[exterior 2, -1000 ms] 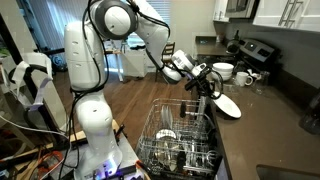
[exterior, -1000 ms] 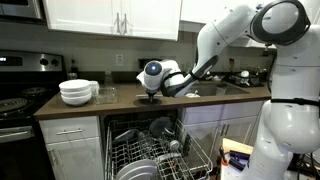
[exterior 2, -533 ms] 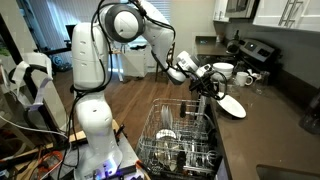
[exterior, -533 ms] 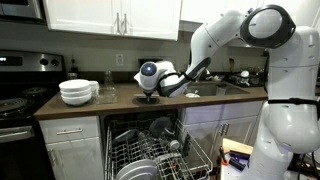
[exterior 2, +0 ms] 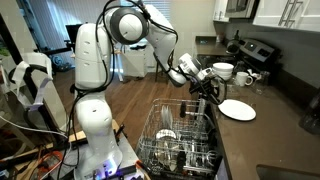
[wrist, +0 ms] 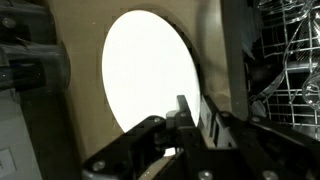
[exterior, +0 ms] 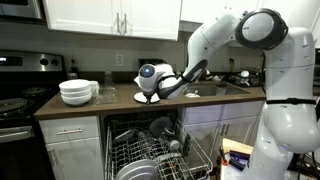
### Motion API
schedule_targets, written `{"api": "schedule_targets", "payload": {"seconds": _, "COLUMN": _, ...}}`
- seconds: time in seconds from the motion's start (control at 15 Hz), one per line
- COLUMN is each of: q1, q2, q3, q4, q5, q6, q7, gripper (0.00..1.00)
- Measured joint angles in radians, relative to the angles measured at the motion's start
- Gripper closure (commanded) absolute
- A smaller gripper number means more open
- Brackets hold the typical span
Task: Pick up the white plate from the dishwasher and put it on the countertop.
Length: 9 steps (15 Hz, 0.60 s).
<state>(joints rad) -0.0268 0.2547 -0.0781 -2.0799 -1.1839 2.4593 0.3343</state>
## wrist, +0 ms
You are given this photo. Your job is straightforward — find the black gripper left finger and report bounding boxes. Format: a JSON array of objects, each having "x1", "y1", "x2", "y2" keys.
[{"x1": 81, "y1": 94, "x2": 215, "y2": 180}]

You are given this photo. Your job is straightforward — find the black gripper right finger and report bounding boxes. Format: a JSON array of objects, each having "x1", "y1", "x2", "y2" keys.
[{"x1": 200, "y1": 95, "x2": 320, "y2": 180}]

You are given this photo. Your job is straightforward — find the white wall outlet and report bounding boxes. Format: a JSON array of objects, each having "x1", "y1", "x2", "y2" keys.
[{"x1": 0, "y1": 147, "x2": 17, "y2": 178}]

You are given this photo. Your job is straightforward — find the white dinner plate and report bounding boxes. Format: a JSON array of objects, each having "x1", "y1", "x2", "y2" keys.
[{"x1": 101, "y1": 9, "x2": 202, "y2": 133}]

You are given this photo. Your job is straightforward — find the clear glass container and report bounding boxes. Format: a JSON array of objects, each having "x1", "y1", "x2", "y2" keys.
[{"x1": 0, "y1": 35, "x2": 72, "y2": 95}]

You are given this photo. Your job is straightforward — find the wire dishwasher rack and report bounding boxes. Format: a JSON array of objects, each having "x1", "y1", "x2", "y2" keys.
[{"x1": 247, "y1": 0, "x2": 320, "y2": 135}]

